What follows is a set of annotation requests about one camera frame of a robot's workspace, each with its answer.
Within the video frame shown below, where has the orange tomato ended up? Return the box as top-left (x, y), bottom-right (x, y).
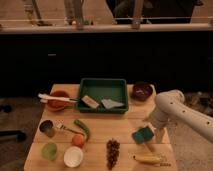
top-left (71, 134), bottom-right (85, 148)

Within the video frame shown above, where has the light green cup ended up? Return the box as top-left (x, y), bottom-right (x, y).
top-left (41, 142), bottom-right (57, 161)

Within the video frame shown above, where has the green plastic tray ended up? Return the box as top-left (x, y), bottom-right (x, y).
top-left (76, 78), bottom-right (129, 114)

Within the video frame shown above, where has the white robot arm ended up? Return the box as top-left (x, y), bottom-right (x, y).
top-left (149, 90), bottom-right (213, 143)

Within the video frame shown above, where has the beige block in tray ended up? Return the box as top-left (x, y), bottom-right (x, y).
top-left (82, 95), bottom-right (99, 109)

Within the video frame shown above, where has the yellow banana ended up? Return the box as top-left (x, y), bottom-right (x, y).
top-left (133, 154), bottom-right (170, 166)

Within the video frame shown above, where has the white spatula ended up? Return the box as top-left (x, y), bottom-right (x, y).
top-left (38, 93), bottom-right (77, 102)

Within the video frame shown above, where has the dark grape bunch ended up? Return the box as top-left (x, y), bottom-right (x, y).
top-left (106, 139), bottom-right (120, 170)

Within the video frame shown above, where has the white bowl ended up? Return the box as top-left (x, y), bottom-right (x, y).
top-left (64, 146), bottom-right (83, 168)

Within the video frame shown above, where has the dark red bowl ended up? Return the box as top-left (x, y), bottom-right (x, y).
top-left (132, 82), bottom-right (153, 101)

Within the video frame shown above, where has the metal cup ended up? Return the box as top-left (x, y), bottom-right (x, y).
top-left (39, 120), bottom-right (55, 138)

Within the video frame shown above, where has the teal green sponge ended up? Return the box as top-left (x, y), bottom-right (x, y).
top-left (132, 126), bottom-right (154, 144)

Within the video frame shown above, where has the white cloth in tray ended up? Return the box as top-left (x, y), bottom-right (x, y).
top-left (101, 99), bottom-right (123, 109)

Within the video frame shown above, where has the orange bowl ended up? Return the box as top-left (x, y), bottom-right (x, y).
top-left (46, 91), bottom-right (69, 111)

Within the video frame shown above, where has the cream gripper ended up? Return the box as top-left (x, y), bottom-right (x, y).
top-left (148, 123), bottom-right (165, 143)

